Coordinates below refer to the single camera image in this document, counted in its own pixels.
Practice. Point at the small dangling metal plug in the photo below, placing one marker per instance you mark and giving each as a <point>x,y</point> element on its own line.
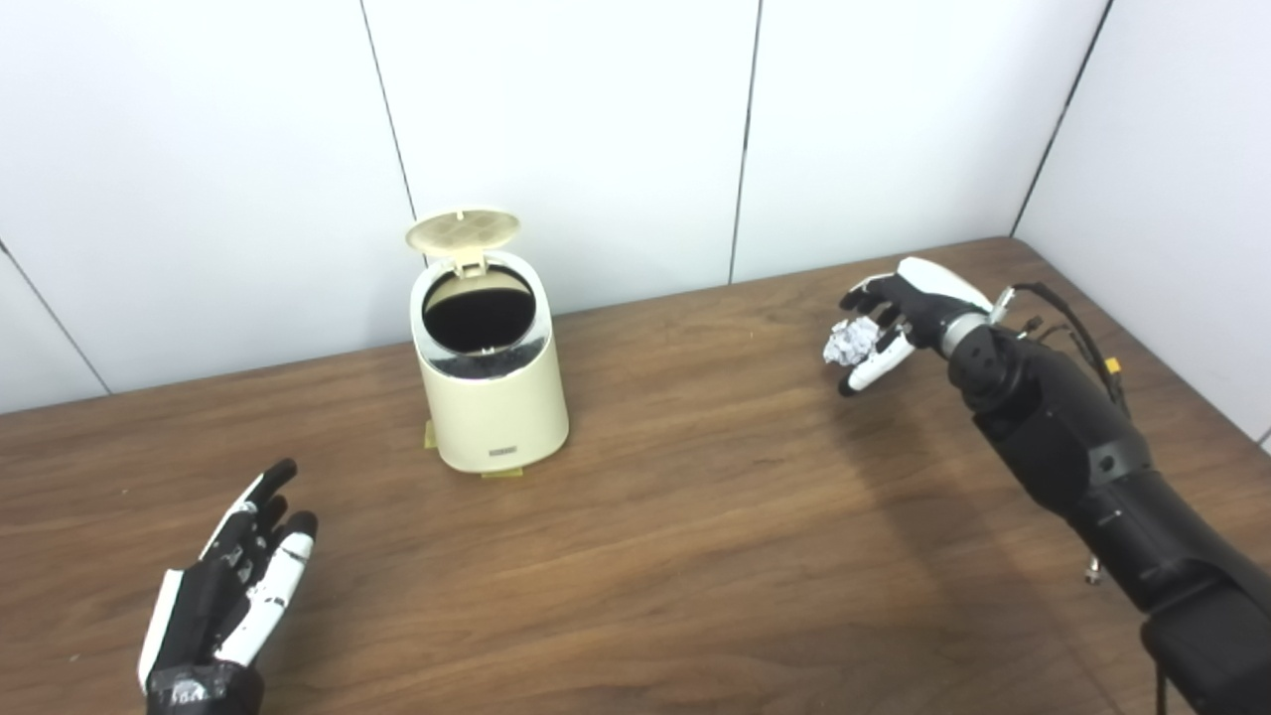
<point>1093,571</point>

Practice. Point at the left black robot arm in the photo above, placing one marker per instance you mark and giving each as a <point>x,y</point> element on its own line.
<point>1092,457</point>

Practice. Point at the wide yellow tape piece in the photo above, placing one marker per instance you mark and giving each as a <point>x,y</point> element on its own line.
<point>502,472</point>

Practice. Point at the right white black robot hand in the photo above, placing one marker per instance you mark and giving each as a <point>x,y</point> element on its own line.
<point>928,298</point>

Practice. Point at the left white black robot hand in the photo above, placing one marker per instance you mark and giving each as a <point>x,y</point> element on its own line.
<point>213,606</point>

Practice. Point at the cream round bin lid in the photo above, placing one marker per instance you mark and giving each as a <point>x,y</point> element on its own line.
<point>462,230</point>

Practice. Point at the white paper ball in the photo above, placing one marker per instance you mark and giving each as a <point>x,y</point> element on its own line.
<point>850,342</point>

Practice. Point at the cream-colored bin body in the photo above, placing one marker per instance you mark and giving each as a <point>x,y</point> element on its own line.
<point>492,402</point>

